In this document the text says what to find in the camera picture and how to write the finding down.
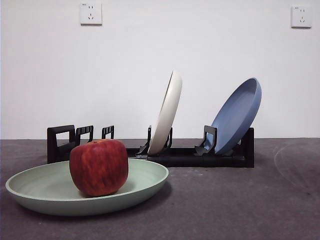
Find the red apple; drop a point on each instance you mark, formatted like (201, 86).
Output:
(98, 167)

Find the green round plate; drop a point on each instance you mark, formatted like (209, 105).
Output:
(50, 185)

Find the cream round plate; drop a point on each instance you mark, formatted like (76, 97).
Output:
(166, 120)

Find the black plastic plate rack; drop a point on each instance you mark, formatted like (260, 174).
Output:
(190, 161)

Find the blue round plate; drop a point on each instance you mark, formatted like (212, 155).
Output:
(235, 117)

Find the white wall socket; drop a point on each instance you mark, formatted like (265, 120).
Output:
(91, 14)
(301, 17)

